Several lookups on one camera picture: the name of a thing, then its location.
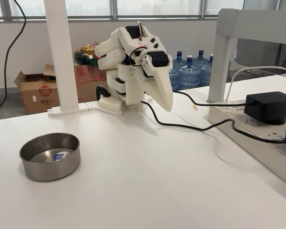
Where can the black table clamp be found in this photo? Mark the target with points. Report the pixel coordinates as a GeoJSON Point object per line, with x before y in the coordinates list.
{"type": "Point", "coordinates": [102, 90]}

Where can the white square post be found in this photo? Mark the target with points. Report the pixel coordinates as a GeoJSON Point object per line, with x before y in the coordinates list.
{"type": "Point", "coordinates": [59, 59]}

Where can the red cardboard box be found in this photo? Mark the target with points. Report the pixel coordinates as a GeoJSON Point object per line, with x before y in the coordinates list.
{"type": "Point", "coordinates": [85, 81]}

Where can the white printed base rail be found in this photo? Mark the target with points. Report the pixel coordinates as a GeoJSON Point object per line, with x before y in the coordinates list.
{"type": "Point", "coordinates": [69, 110]}

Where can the tinsel christmas wreath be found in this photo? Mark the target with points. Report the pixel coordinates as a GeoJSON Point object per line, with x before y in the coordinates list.
{"type": "Point", "coordinates": [85, 53]}

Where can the yellow paper clip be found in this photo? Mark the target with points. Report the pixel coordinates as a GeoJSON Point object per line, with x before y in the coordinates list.
{"type": "Point", "coordinates": [194, 107]}

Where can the open brown cardboard box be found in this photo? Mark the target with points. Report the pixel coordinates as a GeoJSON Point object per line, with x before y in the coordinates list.
{"type": "Point", "coordinates": [33, 95]}

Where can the blue water jug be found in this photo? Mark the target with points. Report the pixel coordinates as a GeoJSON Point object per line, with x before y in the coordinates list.
{"type": "Point", "coordinates": [200, 59]}
{"type": "Point", "coordinates": [180, 62]}
{"type": "Point", "coordinates": [189, 76]}
{"type": "Point", "coordinates": [207, 76]}
{"type": "Point", "coordinates": [174, 80]}

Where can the grey white desk shelf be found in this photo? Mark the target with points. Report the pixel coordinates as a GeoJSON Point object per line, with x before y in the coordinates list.
{"type": "Point", "coordinates": [220, 71]}

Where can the black power adapter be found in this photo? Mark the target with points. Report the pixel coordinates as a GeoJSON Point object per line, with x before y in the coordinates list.
{"type": "Point", "coordinates": [267, 107]}

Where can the small white and blue box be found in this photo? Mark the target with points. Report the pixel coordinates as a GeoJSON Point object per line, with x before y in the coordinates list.
{"type": "Point", "coordinates": [58, 156]}

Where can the dark grey desk partition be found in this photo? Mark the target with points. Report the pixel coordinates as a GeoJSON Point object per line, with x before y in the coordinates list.
{"type": "Point", "coordinates": [264, 57]}

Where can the round metal bowl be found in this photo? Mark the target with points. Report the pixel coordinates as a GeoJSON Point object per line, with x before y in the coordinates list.
{"type": "Point", "coordinates": [50, 170]}

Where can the white power strip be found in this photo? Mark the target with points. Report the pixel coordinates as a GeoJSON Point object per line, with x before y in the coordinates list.
{"type": "Point", "coordinates": [252, 143]}

